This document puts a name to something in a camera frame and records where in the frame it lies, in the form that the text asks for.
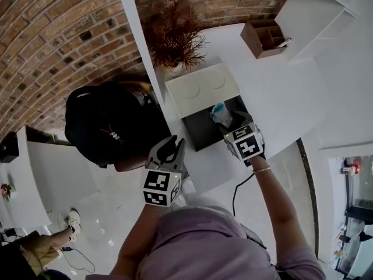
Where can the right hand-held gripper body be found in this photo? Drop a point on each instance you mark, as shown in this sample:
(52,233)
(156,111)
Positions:
(247,147)

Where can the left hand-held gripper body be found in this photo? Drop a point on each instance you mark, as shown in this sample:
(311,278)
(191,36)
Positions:
(157,185)

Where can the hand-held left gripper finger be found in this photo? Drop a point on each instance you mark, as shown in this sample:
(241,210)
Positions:
(178,154)
(158,152)

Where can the blue-white cloth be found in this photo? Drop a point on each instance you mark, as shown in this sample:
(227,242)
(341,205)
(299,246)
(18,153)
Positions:
(221,114)

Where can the white box with lid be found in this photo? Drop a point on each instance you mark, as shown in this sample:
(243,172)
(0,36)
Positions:
(201,89)

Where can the person's left forearm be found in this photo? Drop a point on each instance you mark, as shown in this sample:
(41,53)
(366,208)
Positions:
(137,238)

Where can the person's right forearm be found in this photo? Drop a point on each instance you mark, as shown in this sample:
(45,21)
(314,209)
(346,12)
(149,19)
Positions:
(274,203)

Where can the brown wooden organizer box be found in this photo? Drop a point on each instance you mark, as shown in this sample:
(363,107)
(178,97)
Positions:
(256,39)

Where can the black box device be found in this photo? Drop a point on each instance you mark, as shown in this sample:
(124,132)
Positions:
(9,149)

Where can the black backpack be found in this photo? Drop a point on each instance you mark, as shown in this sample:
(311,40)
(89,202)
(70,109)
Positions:
(110,121)

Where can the person's lavender shirt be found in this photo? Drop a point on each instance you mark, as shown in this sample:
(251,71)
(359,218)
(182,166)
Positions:
(209,244)

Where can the white plant pot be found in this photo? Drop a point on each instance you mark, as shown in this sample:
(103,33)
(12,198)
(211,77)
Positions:
(174,70)

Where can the white marker pen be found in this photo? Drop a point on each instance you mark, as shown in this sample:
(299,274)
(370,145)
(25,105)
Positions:
(284,42)

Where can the white counter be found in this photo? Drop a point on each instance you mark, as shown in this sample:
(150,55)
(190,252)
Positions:
(58,179)

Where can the red and white bottle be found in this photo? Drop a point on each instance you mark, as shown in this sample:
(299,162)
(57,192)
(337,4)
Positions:
(351,168)

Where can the dried reddish-brown plant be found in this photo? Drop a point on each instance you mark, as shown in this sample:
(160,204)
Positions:
(172,34)

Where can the black-framed window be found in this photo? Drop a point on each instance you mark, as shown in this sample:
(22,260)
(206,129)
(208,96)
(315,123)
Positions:
(358,214)

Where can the white shelving desk unit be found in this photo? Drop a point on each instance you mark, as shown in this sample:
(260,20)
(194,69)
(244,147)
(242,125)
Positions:
(131,25)

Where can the red artificial flower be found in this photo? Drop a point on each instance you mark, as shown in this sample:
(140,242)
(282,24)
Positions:
(6,189)

